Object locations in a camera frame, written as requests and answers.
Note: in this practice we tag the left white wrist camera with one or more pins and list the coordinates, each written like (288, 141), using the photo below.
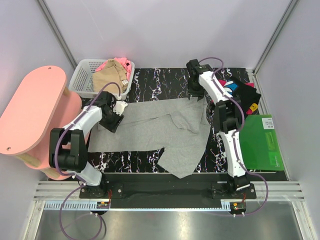
(119, 107)

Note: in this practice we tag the left aluminium frame post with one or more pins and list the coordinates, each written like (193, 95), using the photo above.
(48, 16)

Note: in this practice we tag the pink oval tiered shelf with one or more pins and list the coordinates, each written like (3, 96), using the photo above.
(41, 102)

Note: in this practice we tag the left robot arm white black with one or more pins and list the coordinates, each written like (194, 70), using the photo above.
(68, 152)

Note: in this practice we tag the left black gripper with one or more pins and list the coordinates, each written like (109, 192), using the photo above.
(112, 127)

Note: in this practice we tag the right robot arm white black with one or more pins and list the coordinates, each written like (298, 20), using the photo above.
(228, 120)

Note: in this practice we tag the right aluminium frame post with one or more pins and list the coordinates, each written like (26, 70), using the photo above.
(276, 33)

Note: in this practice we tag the pink t shirt in basket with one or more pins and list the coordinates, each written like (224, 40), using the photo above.
(126, 64)

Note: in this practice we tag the beige t shirt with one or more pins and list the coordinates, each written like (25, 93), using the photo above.
(113, 72)

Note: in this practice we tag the grey t shirt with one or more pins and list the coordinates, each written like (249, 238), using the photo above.
(176, 125)

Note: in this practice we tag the aluminium front rail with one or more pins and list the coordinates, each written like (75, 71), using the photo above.
(258, 191)

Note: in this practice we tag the black printed folded t shirt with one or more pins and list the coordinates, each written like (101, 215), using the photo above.
(247, 95)

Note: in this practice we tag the aluminium frame post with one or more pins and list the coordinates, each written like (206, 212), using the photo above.
(276, 33)
(48, 16)

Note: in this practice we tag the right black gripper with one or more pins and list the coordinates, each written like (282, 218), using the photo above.
(199, 94)

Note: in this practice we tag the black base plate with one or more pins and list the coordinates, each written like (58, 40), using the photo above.
(161, 203)

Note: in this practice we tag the white plastic laundry basket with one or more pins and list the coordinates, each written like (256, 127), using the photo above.
(82, 80)

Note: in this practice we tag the green folding board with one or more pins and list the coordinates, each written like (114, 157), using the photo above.
(259, 144)

